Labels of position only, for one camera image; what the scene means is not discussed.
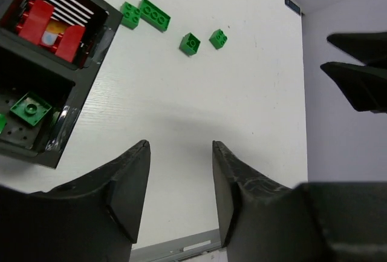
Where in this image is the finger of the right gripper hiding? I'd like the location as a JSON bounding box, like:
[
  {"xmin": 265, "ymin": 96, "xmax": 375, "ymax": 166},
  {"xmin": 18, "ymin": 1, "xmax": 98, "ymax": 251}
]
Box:
[
  {"xmin": 320, "ymin": 62, "xmax": 386, "ymax": 113},
  {"xmin": 327, "ymin": 32, "xmax": 386, "ymax": 65}
]

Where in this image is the green long lego brick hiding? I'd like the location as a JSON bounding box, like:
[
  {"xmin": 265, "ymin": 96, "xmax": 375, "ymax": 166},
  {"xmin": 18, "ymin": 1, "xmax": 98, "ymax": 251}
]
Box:
[{"xmin": 139, "ymin": 0, "xmax": 171, "ymax": 32}]

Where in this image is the green slope lego brick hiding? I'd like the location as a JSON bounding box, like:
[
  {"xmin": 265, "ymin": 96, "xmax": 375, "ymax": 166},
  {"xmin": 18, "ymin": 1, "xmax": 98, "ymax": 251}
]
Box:
[{"xmin": 0, "ymin": 114, "xmax": 7, "ymax": 134}]

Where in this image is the red round lego piece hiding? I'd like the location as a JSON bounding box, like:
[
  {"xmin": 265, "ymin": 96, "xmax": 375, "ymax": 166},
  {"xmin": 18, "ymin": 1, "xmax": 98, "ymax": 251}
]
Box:
[{"xmin": 40, "ymin": 19, "xmax": 68, "ymax": 47}]

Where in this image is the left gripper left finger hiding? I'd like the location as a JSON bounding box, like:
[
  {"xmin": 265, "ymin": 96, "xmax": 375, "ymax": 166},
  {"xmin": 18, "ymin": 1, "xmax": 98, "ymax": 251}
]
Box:
[{"xmin": 1, "ymin": 140, "xmax": 151, "ymax": 261}]

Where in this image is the right corner label sticker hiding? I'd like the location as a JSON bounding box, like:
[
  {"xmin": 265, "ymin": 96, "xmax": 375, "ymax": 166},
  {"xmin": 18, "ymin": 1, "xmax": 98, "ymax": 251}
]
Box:
[{"xmin": 284, "ymin": 0, "xmax": 302, "ymax": 16}]

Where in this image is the dark green lego brick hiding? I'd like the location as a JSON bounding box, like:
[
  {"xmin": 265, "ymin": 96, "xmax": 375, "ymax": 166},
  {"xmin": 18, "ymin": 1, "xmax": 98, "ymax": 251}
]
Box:
[{"xmin": 179, "ymin": 33, "xmax": 201, "ymax": 56}]

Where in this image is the red arched lego brick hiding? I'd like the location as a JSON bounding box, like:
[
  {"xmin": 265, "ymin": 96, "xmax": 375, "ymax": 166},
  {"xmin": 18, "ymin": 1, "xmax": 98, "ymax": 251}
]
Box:
[{"xmin": 16, "ymin": 0, "xmax": 54, "ymax": 45}]

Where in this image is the aluminium table frame rail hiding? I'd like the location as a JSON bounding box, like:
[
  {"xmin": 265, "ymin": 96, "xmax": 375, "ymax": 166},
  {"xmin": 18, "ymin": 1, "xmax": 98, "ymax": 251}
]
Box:
[{"xmin": 130, "ymin": 229, "xmax": 221, "ymax": 261}]

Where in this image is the green square lego brick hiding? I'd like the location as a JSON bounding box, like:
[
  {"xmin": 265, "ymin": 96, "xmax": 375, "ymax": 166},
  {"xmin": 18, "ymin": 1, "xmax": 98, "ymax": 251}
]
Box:
[{"xmin": 120, "ymin": 2, "xmax": 141, "ymax": 30}]

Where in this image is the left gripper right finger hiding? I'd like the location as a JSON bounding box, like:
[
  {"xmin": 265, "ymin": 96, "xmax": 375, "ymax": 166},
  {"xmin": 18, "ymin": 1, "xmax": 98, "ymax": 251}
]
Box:
[{"xmin": 212, "ymin": 141, "xmax": 386, "ymax": 261}]

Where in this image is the black slotted container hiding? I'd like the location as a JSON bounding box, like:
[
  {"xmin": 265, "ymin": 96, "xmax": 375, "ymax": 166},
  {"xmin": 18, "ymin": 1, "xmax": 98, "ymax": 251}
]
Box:
[{"xmin": 1, "ymin": 0, "xmax": 122, "ymax": 168}]

